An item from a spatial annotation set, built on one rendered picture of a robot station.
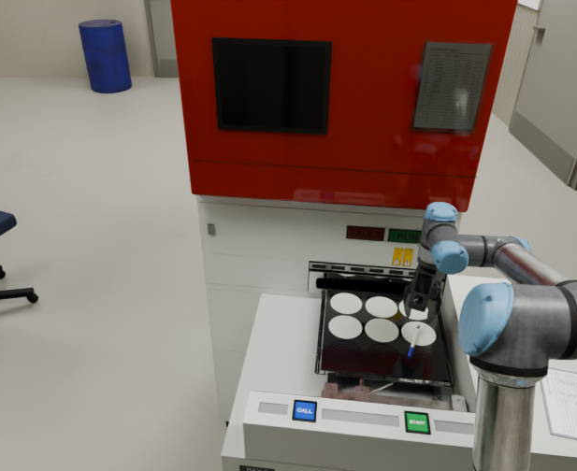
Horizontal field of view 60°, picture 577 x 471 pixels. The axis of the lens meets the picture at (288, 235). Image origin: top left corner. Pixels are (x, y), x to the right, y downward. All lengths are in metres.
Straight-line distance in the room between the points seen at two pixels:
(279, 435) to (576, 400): 0.72
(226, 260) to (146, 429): 1.04
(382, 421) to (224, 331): 0.85
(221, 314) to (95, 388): 1.00
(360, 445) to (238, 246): 0.75
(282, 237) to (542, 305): 0.96
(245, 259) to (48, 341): 1.58
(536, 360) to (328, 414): 0.56
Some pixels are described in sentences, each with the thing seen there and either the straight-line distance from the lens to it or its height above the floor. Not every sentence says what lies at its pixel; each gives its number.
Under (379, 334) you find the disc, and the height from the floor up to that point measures 0.90.
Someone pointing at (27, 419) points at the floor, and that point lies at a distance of 2.69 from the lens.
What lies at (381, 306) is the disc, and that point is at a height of 0.90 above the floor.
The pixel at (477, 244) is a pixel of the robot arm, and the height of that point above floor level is 1.31.
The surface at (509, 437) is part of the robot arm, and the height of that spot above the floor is 1.28.
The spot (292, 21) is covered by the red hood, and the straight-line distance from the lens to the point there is 1.32.
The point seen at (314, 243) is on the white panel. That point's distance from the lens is 1.62.
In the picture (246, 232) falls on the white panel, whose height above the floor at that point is 1.07.
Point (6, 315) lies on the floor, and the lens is 3.29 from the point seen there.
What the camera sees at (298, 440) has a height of 0.92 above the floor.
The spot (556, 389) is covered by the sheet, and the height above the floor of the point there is 0.97.
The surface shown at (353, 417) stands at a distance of 1.26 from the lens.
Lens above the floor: 1.96
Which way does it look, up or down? 33 degrees down
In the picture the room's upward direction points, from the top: 1 degrees clockwise
